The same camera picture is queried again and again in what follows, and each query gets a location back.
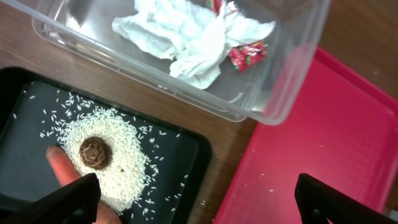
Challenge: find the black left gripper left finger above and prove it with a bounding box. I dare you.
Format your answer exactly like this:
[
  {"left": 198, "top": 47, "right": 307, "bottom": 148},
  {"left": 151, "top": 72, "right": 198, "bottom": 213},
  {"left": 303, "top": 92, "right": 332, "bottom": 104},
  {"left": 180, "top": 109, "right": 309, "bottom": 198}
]
[{"left": 1, "top": 173, "right": 101, "bottom": 224}]

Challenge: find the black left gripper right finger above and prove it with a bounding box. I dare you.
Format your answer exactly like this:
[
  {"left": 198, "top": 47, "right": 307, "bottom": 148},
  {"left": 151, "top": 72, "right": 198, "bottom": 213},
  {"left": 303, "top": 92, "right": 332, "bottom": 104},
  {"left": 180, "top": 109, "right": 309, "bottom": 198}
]
[{"left": 294, "top": 173, "right": 397, "bottom": 224}]

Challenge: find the orange carrot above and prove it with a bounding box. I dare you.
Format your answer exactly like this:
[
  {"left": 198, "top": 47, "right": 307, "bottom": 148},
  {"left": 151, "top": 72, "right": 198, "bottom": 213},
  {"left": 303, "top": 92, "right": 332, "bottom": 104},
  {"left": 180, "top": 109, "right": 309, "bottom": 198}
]
[{"left": 45, "top": 146, "right": 121, "bottom": 224}]

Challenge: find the pile of white rice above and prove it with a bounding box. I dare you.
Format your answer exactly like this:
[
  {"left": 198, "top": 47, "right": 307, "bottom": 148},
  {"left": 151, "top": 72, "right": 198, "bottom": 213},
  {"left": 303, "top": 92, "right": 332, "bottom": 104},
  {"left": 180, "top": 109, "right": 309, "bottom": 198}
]
[{"left": 12, "top": 90, "right": 190, "bottom": 218}]

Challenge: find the brown food ball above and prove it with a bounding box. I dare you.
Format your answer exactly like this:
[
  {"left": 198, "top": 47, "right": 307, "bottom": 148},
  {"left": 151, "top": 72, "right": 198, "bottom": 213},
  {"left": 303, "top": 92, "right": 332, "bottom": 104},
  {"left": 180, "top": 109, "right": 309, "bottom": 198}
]
[{"left": 79, "top": 136, "right": 113, "bottom": 170}]

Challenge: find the red snack wrapper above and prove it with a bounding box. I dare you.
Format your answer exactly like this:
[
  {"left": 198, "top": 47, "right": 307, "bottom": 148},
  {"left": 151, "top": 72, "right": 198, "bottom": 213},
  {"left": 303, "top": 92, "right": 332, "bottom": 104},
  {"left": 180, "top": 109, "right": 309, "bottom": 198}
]
[{"left": 205, "top": 0, "right": 276, "bottom": 72}]

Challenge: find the white napkin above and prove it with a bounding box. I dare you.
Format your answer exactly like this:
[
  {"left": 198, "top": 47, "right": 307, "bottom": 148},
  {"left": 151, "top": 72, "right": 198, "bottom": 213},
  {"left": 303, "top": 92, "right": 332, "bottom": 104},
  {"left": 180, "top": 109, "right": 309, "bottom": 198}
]
[{"left": 112, "top": 0, "right": 276, "bottom": 90}]

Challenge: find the red plastic tray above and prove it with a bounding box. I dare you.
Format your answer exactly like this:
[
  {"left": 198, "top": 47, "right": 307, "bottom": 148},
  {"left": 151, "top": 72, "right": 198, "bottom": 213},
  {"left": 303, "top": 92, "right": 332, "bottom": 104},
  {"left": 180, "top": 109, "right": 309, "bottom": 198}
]
[{"left": 215, "top": 49, "right": 397, "bottom": 224}]

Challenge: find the black tray bin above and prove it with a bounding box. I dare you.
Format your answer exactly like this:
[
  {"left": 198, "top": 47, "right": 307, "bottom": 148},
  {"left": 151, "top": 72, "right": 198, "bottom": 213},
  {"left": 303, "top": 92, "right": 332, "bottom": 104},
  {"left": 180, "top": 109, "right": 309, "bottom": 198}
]
[{"left": 1, "top": 67, "right": 211, "bottom": 223}]

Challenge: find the clear plastic bin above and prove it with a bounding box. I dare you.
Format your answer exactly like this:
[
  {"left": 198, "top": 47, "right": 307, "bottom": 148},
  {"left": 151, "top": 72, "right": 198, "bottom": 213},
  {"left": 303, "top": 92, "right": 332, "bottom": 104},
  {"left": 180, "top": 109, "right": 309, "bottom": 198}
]
[{"left": 7, "top": 0, "right": 330, "bottom": 125}]

